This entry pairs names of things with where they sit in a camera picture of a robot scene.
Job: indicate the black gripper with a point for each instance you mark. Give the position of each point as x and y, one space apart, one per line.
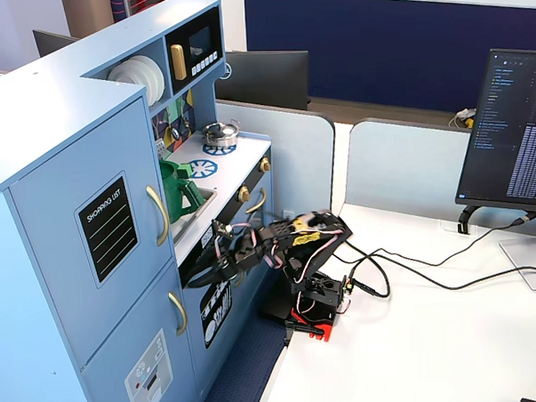
223 264

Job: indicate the cabinet door with shopping list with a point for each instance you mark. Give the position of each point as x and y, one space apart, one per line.
52 246

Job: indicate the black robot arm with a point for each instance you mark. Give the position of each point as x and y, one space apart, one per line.
306 270

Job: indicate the cabinet door with dishes print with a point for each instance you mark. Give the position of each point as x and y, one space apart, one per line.
241 300

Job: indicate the oven door with window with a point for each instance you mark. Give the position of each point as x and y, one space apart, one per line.
270 196

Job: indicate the cabinet door with dispenser print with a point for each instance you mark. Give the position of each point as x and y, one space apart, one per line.
110 350

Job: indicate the black toy microwave door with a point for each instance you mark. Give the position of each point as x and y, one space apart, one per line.
198 39

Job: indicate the grey toy sink basin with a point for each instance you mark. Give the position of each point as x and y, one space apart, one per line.
193 222

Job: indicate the gold stove knob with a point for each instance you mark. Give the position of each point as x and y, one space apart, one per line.
265 165
243 194

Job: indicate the green plastic pitcher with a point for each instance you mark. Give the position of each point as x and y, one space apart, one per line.
172 192

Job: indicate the red table clamp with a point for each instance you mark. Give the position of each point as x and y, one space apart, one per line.
322 332

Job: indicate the metal slotted spatula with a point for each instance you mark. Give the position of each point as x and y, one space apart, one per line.
160 148

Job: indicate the steel pot with lid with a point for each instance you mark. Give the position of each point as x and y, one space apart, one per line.
221 138

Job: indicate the pale desk divider panel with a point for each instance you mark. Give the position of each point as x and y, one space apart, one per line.
404 168
293 164

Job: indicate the metal ladle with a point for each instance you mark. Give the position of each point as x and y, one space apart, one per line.
174 134

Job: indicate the white toy plate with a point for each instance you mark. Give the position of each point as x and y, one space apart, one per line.
129 73
156 81
162 83

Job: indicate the black monitor back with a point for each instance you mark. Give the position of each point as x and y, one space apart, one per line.
267 81

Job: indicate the blue toy play kitchen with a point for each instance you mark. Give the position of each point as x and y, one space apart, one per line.
45 95

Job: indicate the dark monitor with thin edge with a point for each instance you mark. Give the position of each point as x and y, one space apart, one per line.
52 43

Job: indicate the silver monitor stand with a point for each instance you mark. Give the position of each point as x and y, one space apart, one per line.
529 265

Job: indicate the monitor showing code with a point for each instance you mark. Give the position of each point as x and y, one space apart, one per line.
505 133

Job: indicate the small wrist camera board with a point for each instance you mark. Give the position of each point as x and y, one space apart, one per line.
225 229

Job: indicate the black monitor bracket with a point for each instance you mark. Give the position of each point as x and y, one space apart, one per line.
465 217

